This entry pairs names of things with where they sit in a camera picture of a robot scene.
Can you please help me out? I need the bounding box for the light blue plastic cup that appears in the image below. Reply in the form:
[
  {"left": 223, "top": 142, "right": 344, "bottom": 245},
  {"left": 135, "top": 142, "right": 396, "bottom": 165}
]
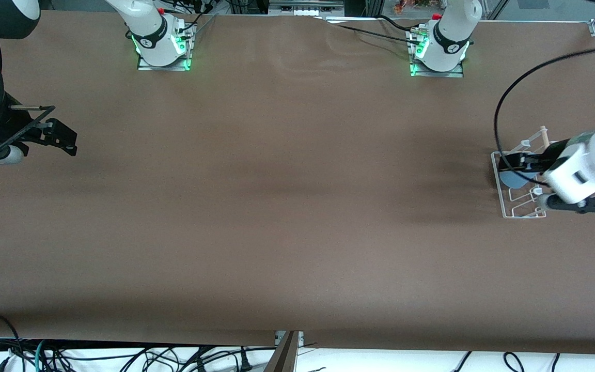
[{"left": 499, "top": 168, "right": 526, "bottom": 190}]

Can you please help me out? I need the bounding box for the small colourful objects heap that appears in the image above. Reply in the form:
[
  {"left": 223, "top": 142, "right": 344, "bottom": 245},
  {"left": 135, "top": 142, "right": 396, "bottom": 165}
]
[{"left": 393, "top": 0, "right": 435, "bottom": 15}]

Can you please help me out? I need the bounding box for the brown table cover sheet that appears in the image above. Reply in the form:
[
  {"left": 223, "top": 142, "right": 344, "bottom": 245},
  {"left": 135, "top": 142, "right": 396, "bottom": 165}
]
[{"left": 0, "top": 10, "right": 595, "bottom": 357}]

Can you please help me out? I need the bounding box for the white power strip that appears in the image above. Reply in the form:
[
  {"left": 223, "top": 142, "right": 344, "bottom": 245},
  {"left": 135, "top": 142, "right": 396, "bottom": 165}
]
[{"left": 268, "top": 0, "right": 346, "bottom": 17}]

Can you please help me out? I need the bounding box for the dark brown wooden beam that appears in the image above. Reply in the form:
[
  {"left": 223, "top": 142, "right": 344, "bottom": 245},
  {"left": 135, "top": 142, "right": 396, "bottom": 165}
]
[{"left": 264, "top": 331, "right": 301, "bottom": 372}]

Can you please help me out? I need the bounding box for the white wire dish rack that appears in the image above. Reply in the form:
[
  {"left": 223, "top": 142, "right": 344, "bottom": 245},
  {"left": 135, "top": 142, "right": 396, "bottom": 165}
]
[{"left": 490, "top": 126, "right": 554, "bottom": 219}]

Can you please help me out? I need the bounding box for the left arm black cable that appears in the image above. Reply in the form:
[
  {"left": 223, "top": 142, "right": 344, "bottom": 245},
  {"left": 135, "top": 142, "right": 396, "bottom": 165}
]
[{"left": 493, "top": 44, "right": 595, "bottom": 174}]

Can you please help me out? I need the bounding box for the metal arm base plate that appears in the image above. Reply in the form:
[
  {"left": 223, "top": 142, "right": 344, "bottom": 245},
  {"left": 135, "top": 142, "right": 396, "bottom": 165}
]
[
  {"left": 408, "top": 28, "right": 465, "bottom": 78},
  {"left": 136, "top": 23, "right": 193, "bottom": 72}
]

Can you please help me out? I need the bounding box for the black cable to arm base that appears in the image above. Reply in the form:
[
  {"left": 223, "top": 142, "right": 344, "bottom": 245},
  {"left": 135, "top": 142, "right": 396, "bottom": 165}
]
[
  {"left": 377, "top": 14, "right": 421, "bottom": 35},
  {"left": 328, "top": 20, "right": 416, "bottom": 46}
]

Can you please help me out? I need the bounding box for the grey metal table bracket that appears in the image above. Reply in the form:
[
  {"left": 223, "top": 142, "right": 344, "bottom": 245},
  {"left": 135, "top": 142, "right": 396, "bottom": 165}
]
[{"left": 275, "top": 331, "right": 305, "bottom": 348}]

